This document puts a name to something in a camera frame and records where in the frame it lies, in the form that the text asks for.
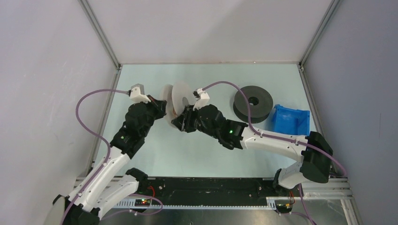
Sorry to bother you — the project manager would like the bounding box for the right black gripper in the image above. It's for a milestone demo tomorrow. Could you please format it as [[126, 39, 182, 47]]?
[[172, 104, 219, 139]]

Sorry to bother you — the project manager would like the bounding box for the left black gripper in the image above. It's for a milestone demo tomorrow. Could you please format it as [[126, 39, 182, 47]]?
[[139, 95, 167, 138]]

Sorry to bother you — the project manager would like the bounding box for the white cable spool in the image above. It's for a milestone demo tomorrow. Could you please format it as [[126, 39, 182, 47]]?
[[160, 81, 196, 128]]

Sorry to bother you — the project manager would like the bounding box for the black cable spool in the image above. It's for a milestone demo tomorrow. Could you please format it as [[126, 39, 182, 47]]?
[[233, 85, 274, 124]]

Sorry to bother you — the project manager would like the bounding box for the blue plastic bin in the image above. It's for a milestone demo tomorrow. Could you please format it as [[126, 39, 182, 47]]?
[[271, 104, 310, 135]]

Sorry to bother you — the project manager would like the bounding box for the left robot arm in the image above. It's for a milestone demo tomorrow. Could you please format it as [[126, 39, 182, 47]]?
[[45, 95, 167, 225]]

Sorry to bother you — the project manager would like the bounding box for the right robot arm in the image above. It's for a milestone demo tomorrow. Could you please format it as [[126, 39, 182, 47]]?
[[171, 105, 333, 196]]

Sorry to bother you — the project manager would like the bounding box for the left controller board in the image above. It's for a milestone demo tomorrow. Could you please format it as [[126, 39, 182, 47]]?
[[134, 199, 152, 207]]

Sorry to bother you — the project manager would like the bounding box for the controller board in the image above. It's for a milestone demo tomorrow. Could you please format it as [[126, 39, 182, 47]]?
[[134, 199, 152, 207], [275, 203, 294, 214]]

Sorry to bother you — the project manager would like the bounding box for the right controller board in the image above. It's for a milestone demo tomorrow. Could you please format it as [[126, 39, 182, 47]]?
[[275, 203, 294, 214]]

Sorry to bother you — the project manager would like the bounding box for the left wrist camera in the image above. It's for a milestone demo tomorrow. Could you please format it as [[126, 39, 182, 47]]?
[[128, 83, 151, 103]]

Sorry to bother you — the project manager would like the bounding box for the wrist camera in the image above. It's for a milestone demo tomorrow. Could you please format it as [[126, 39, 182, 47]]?
[[128, 83, 151, 103], [193, 88, 210, 110]]

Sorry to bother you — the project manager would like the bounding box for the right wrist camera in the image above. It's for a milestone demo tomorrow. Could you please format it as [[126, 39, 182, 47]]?
[[193, 88, 210, 110]]

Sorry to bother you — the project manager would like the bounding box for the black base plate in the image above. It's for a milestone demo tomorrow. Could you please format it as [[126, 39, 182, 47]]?
[[137, 177, 301, 207]]

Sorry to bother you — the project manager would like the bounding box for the white slotted cable duct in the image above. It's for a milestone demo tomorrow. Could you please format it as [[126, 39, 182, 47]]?
[[112, 198, 277, 210]]

